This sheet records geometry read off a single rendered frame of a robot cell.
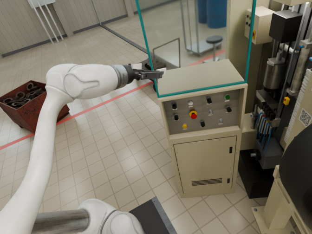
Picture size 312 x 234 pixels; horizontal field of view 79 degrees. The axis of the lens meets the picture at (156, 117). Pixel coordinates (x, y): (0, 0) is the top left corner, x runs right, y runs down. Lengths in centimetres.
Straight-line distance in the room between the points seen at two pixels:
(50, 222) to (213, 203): 158
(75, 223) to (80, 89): 64
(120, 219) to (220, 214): 126
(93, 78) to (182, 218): 174
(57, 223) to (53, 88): 54
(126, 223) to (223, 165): 103
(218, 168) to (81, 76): 147
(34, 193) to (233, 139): 130
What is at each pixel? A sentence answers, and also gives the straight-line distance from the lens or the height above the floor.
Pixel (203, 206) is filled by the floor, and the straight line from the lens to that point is 214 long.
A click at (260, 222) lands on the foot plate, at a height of 1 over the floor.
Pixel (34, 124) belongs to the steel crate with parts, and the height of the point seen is 29.
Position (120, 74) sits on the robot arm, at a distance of 68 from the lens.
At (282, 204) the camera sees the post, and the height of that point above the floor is 47.
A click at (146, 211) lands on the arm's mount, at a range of 134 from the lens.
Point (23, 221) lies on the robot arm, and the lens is 62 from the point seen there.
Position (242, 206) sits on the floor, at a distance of 217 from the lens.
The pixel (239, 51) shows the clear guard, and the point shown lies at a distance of 119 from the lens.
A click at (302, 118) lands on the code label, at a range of 119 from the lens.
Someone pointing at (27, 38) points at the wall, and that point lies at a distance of 1084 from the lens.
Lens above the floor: 194
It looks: 39 degrees down
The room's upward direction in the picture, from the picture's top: 14 degrees counter-clockwise
